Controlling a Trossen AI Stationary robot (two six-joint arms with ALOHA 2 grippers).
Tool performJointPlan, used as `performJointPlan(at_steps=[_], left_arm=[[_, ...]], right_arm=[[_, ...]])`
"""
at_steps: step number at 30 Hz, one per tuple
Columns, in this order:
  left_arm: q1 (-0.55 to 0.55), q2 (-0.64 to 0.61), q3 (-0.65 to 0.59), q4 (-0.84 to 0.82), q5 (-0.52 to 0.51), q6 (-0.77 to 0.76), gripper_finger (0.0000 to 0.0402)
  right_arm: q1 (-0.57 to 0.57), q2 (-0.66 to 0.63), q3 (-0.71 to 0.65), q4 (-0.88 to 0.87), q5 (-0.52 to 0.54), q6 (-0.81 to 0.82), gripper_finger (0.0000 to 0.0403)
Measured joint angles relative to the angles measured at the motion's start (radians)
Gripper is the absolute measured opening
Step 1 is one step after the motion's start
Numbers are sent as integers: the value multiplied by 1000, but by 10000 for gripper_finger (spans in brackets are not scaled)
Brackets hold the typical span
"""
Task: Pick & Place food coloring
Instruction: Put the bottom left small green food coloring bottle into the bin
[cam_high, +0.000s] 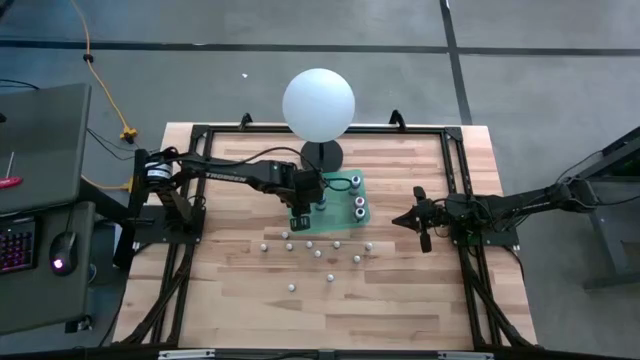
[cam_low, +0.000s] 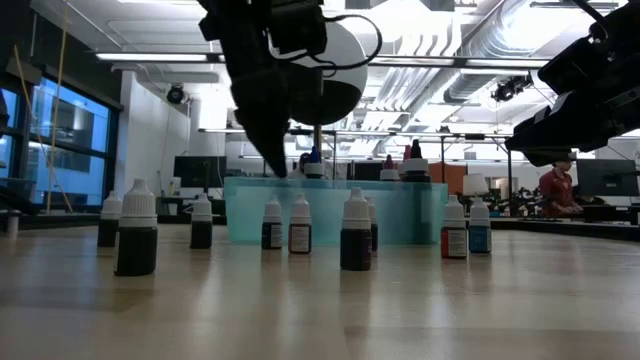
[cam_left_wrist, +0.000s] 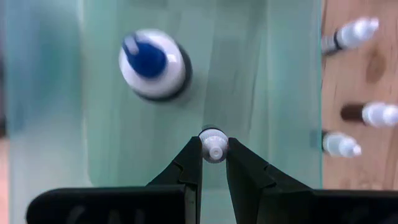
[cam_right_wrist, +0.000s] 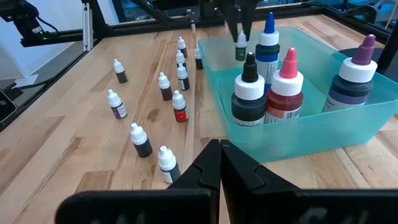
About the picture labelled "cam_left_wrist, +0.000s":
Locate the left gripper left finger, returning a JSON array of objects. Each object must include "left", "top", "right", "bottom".
[{"left": 26, "top": 136, "right": 203, "bottom": 224}]

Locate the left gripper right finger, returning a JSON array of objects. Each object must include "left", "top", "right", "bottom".
[{"left": 226, "top": 137, "right": 398, "bottom": 224}]

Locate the small dark green dye bottle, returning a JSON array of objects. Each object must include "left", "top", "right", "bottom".
[{"left": 198, "top": 126, "right": 229, "bottom": 164}]

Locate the small black dye bottle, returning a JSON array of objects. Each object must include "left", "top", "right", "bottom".
[{"left": 322, "top": 130, "right": 363, "bottom": 159}]

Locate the large blue dye bottle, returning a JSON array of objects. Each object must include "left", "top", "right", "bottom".
[{"left": 118, "top": 29, "right": 193, "bottom": 103}]

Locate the small brown dye bottle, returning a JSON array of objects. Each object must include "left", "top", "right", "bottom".
[{"left": 340, "top": 101, "right": 398, "bottom": 128}]

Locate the translucent teal plastic bin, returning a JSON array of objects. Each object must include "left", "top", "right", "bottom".
[{"left": 4, "top": 0, "right": 323, "bottom": 224}]

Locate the small violet dye bottle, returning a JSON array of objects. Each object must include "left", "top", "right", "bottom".
[{"left": 321, "top": 17, "right": 381, "bottom": 56}]

